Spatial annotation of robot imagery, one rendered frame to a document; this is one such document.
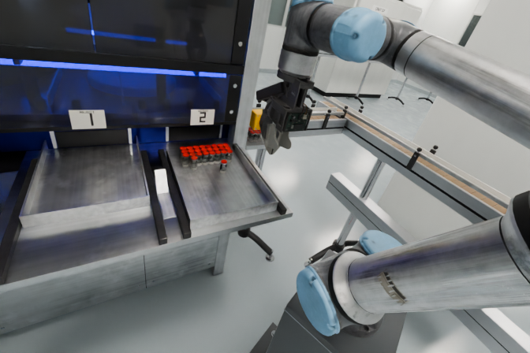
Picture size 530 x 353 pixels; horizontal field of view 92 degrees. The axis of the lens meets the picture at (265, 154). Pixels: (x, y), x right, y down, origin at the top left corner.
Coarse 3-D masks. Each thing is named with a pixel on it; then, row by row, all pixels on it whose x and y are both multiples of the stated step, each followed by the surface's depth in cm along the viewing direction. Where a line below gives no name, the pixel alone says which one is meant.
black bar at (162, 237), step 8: (144, 152) 87; (144, 160) 83; (144, 168) 79; (152, 176) 77; (152, 184) 74; (152, 192) 71; (152, 200) 69; (152, 208) 66; (160, 216) 65; (160, 224) 62; (160, 232) 60; (160, 240) 59
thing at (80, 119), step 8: (72, 112) 72; (80, 112) 73; (88, 112) 74; (96, 112) 74; (72, 120) 73; (80, 120) 74; (88, 120) 75; (96, 120) 76; (104, 120) 77; (80, 128) 75
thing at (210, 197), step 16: (176, 160) 89; (240, 160) 97; (176, 176) 77; (192, 176) 83; (208, 176) 85; (224, 176) 87; (240, 176) 88; (256, 176) 86; (192, 192) 77; (208, 192) 78; (224, 192) 80; (240, 192) 81; (256, 192) 83; (192, 208) 71; (208, 208) 73; (224, 208) 74; (240, 208) 75; (256, 208) 73; (272, 208) 76; (192, 224) 64; (208, 224) 67
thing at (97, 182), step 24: (120, 144) 91; (48, 168) 74; (72, 168) 76; (96, 168) 78; (120, 168) 80; (48, 192) 66; (72, 192) 68; (96, 192) 69; (120, 192) 71; (144, 192) 73; (24, 216) 55; (48, 216) 58; (72, 216) 61
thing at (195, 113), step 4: (192, 112) 88; (196, 112) 89; (208, 112) 91; (212, 112) 92; (192, 116) 89; (196, 116) 90; (200, 116) 90; (208, 116) 92; (212, 116) 93; (192, 120) 90; (196, 120) 91; (204, 120) 92; (208, 120) 93; (212, 120) 94; (192, 124) 91; (196, 124) 92
